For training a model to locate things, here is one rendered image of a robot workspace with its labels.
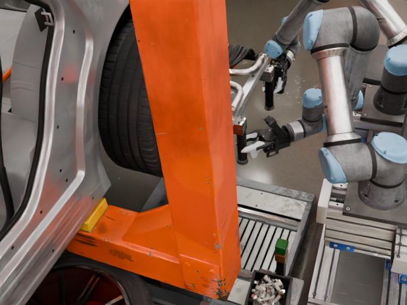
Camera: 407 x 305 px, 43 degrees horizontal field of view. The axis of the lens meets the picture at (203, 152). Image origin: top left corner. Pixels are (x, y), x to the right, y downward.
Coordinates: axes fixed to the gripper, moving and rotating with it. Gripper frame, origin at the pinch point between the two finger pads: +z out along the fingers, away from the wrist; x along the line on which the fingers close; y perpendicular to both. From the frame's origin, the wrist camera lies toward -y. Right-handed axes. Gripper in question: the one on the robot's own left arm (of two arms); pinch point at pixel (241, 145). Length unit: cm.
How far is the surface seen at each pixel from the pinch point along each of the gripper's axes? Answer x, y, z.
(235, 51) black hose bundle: 29.1, -20.8, -12.2
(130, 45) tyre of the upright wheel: 34, -33, 27
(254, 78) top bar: 17.0, -15.0, -13.9
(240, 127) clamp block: -2.2, -11.0, 1.2
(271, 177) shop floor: 52, 83, -40
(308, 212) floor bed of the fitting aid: 14, 75, -41
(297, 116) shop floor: 92, 83, -80
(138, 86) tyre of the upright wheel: 20.1, -24.8, 29.6
